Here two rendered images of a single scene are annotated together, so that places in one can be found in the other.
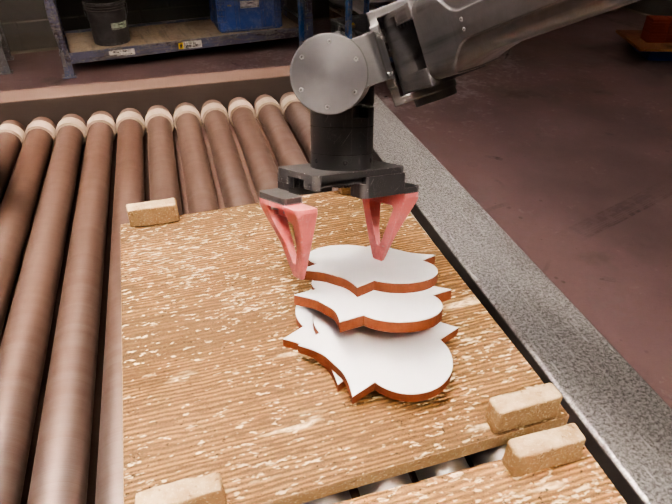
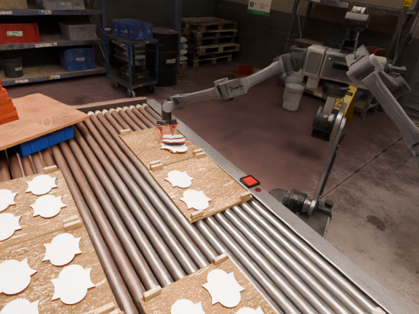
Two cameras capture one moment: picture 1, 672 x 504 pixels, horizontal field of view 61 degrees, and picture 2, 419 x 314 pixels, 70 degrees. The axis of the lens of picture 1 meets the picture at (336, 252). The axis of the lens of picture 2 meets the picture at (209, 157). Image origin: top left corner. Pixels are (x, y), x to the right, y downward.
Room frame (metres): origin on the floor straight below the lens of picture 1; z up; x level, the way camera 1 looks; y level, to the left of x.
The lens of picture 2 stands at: (-1.08, 0.33, 1.83)
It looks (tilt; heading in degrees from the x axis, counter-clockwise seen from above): 32 degrees down; 338
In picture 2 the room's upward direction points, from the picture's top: 7 degrees clockwise
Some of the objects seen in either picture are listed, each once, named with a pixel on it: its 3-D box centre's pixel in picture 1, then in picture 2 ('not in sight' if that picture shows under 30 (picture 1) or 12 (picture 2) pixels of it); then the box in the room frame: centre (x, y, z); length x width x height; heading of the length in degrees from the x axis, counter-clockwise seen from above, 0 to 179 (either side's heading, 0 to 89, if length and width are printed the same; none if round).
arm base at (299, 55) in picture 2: not in sight; (292, 60); (0.35, -0.67, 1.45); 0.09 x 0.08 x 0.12; 44
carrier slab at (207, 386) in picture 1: (300, 306); (160, 144); (0.44, 0.04, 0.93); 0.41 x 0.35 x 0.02; 17
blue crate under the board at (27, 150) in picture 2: not in sight; (32, 129); (0.64, 0.72, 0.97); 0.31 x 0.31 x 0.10; 39
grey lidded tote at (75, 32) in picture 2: not in sight; (78, 30); (4.66, 0.62, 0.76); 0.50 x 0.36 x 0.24; 120
